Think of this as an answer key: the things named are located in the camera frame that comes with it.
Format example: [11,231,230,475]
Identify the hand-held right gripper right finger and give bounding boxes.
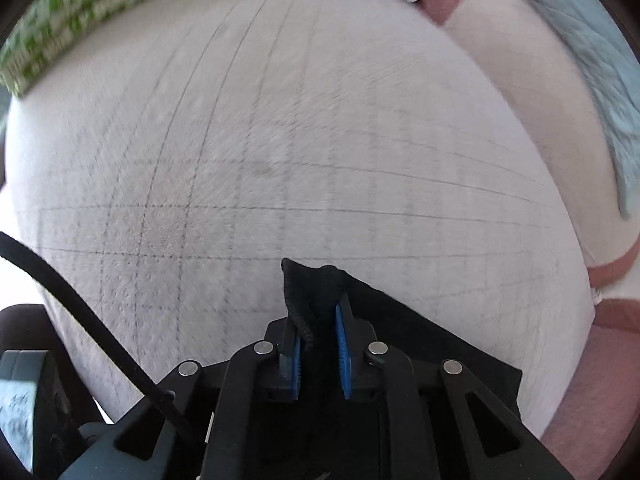
[334,294,576,480]

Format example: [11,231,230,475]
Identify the plain white cloth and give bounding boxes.
[444,0,623,267]

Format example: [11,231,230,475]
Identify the green patterned cloth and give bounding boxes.
[0,0,237,99]

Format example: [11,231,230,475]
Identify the black pants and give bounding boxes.
[281,257,524,423]

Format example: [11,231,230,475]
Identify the white grid-lined sheet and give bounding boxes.
[4,0,597,438]

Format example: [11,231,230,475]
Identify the light blue quilted blanket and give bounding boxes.
[479,0,640,219]

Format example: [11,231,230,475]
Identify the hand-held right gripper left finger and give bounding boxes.
[60,309,304,480]

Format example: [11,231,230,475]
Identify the black cord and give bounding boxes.
[0,231,203,443]

